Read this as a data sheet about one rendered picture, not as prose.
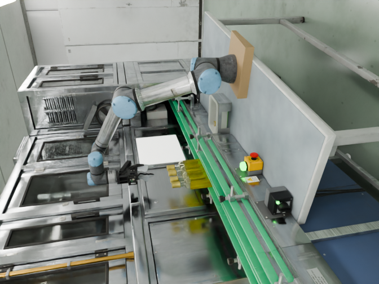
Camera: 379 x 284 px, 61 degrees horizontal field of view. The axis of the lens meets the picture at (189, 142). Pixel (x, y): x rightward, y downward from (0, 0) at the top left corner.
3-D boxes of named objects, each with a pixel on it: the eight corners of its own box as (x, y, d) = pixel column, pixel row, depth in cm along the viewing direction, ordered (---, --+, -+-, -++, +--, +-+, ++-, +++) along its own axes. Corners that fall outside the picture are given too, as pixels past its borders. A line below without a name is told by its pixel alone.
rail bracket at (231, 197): (246, 195, 145) (217, 199, 142) (247, 181, 141) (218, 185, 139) (250, 200, 142) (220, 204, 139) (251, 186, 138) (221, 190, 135)
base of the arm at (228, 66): (230, 52, 175) (212, 51, 174) (238, 57, 162) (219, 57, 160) (228, 79, 181) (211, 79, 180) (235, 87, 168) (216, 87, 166)
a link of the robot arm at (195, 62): (213, 54, 172) (188, 53, 170) (219, 62, 161) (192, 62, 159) (211, 75, 178) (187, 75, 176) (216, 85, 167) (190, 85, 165)
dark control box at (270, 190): (282, 200, 139) (263, 203, 137) (285, 185, 135) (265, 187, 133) (291, 213, 132) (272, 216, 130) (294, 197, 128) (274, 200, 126)
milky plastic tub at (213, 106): (220, 124, 216) (207, 125, 214) (222, 92, 205) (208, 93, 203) (228, 136, 201) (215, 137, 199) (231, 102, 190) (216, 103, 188)
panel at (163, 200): (177, 136, 257) (133, 140, 251) (177, 133, 256) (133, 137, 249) (206, 209, 180) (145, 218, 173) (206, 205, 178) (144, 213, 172)
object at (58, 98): (135, 97, 334) (43, 103, 317) (132, 61, 316) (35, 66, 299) (141, 126, 274) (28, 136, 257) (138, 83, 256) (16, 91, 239)
